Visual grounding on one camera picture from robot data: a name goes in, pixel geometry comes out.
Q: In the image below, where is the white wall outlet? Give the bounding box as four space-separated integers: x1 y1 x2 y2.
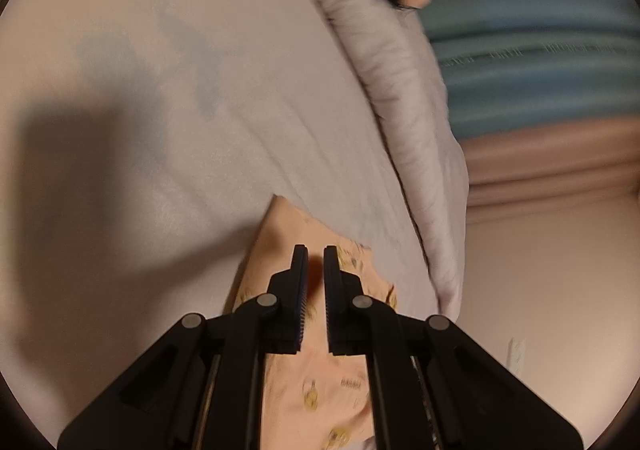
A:
507 337 526 373

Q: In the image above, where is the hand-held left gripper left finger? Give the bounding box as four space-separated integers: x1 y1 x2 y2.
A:
57 245 308 450

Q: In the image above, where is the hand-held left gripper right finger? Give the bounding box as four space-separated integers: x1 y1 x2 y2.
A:
324 245 586 450

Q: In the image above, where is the peach cartoon print garment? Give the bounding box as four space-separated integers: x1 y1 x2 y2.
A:
222 195 398 450

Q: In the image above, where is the pink curtain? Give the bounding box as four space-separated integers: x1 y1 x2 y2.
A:
460 117 640 211

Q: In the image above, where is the blue curtain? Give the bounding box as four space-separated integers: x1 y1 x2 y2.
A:
417 0 640 141

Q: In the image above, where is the grey quilt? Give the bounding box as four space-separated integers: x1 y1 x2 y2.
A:
265 0 471 321

